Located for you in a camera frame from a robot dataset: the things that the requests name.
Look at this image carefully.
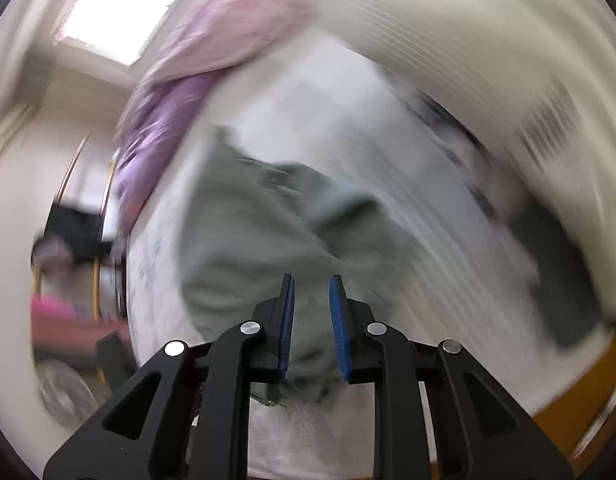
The pink towel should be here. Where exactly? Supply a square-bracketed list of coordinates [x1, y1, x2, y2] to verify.
[30, 295, 129, 356]

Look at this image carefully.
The white knit sweater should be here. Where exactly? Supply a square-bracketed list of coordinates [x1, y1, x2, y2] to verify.
[313, 0, 616, 326]

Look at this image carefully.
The window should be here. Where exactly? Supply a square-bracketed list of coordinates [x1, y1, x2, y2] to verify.
[55, 0, 209, 66]

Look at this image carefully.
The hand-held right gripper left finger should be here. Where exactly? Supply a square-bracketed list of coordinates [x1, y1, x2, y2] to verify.
[43, 273, 295, 480]

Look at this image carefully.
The grey zip hoodie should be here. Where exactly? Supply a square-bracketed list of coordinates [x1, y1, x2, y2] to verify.
[178, 125, 424, 408]

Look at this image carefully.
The white electric fan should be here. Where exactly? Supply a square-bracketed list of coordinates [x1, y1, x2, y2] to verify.
[35, 360, 104, 428]

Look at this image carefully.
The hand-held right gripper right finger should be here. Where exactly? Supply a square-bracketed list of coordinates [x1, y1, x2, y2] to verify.
[329, 275, 573, 480]

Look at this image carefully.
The wooden barre rack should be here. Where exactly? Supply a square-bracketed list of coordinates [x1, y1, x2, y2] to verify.
[33, 132, 131, 386]

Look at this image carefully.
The dark hooded jacket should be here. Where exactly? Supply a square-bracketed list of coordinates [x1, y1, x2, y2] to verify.
[43, 205, 114, 261]

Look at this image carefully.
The purple floral quilt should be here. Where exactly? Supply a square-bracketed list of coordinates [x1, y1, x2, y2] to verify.
[113, 0, 349, 233]

